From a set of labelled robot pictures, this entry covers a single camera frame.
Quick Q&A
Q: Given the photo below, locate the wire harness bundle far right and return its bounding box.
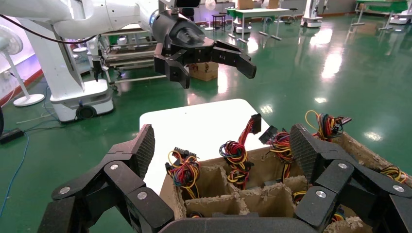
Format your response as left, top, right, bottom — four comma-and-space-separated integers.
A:
304, 110, 352, 143

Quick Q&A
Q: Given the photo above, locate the green top table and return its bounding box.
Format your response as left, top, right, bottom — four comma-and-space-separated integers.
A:
225, 7, 292, 44
350, 0, 410, 32

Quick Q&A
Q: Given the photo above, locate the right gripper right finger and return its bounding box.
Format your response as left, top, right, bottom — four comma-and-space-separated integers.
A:
289, 123, 412, 233

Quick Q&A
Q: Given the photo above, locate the black stool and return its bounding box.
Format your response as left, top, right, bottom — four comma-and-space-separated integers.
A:
211, 13, 228, 32

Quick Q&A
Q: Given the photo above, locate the metal workbench with shelves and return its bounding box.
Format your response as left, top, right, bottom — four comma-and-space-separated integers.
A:
98, 27, 162, 86

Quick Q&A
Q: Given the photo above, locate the wire harness bundle right-centre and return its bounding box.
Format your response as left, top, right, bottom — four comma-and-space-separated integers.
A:
258, 124, 295, 182

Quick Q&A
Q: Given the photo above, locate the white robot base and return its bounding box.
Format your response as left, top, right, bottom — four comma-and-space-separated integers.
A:
389, 13, 412, 26
300, 0, 324, 29

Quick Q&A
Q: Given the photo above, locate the brown cardboard divider box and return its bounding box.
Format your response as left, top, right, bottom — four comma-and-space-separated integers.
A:
159, 128, 412, 233

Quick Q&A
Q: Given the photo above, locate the black power strip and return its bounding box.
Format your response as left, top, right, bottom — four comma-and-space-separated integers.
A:
0, 128, 25, 145

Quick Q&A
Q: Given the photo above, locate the black screen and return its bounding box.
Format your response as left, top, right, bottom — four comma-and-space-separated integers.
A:
174, 0, 202, 8

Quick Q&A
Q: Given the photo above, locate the white robot wheeled base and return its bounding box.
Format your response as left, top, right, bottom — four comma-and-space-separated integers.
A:
50, 79, 115, 123

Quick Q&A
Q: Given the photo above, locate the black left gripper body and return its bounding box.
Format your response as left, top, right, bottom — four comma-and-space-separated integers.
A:
151, 11, 216, 65

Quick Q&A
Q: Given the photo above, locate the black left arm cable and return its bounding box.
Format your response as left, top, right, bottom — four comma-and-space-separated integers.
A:
0, 14, 98, 45

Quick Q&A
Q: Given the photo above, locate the blue floor cable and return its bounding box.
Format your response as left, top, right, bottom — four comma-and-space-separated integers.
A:
0, 131, 30, 219

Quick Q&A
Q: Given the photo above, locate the wire harness bundle left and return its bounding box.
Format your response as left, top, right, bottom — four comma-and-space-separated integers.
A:
165, 147, 203, 200

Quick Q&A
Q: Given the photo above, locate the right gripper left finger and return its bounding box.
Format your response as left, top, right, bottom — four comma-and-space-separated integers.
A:
37, 123, 174, 233

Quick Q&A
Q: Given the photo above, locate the white robot torso column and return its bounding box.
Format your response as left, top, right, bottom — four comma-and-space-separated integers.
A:
24, 17, 85, 99

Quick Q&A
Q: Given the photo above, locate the white standing fan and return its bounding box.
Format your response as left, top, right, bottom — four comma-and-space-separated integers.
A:
0, 25, 46, 107

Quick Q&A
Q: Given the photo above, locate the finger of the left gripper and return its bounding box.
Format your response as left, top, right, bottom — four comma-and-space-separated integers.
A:
154, 43, 190, 90
210, 40, 257, 80

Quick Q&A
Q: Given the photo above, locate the wire harness bundle middle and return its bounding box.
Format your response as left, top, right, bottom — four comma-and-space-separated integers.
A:
219, 112, 284, 191

